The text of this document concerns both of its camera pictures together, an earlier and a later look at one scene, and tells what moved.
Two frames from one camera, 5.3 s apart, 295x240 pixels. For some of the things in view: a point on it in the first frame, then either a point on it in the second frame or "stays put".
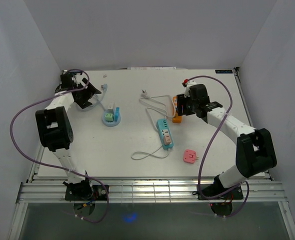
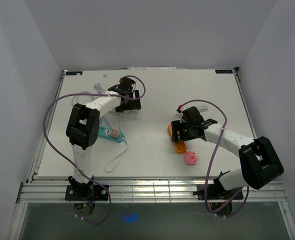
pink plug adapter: x=189 y=156 stays put
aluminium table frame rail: x=38 y=191 stays put
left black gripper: x=89 y=92 -> x=134 y=105
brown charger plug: x=167 y=139 -> x=115 y=133
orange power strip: x=177 y=119 -> x=179 y=146
